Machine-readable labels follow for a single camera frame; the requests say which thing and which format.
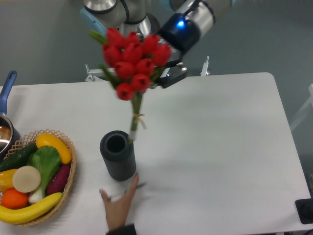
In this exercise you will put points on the yellow bell pepper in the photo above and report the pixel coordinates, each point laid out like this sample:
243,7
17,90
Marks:
6,177

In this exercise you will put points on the woven wicker basket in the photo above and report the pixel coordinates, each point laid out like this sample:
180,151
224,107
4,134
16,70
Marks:
30,139

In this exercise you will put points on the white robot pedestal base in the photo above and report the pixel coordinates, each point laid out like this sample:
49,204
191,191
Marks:
94,75

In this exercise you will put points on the yellow banana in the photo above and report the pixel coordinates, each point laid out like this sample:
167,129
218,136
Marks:
30,213

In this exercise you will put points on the green bok choy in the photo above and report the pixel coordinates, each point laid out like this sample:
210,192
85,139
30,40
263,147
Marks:
47,161

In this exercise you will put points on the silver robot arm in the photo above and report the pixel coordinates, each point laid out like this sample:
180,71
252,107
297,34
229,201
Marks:
180,23

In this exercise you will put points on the black device at table edge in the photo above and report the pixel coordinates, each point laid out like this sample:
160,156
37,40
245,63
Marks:
305,210

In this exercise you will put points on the blue handled steel pot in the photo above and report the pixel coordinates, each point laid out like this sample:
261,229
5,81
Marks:
8,134

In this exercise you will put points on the green cucumber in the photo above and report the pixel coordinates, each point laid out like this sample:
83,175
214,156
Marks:
19,158

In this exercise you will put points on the orange fruit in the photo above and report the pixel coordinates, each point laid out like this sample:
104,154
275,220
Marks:
13,199

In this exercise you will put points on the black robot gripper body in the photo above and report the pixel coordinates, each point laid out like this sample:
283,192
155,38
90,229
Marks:
174,70

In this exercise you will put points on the white table leg bracket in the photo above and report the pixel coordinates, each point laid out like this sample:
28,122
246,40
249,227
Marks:
205,71

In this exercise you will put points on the red tulip bouquet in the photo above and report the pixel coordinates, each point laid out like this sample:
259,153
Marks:
132,66

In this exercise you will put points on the person's bare hand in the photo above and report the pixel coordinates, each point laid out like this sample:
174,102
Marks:
117,211

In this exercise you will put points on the yellow squash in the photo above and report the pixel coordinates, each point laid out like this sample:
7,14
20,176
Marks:
46,139

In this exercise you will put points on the dark sleeve forearm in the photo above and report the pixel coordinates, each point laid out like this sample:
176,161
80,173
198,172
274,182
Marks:
126,230

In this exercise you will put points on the dark grey ribbed vase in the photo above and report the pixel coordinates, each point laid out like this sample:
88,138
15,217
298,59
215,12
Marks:
118,155

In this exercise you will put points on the beige round disc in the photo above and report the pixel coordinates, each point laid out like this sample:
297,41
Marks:
26,179

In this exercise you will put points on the purple sweet potato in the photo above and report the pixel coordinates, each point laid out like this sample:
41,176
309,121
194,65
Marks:
59,181

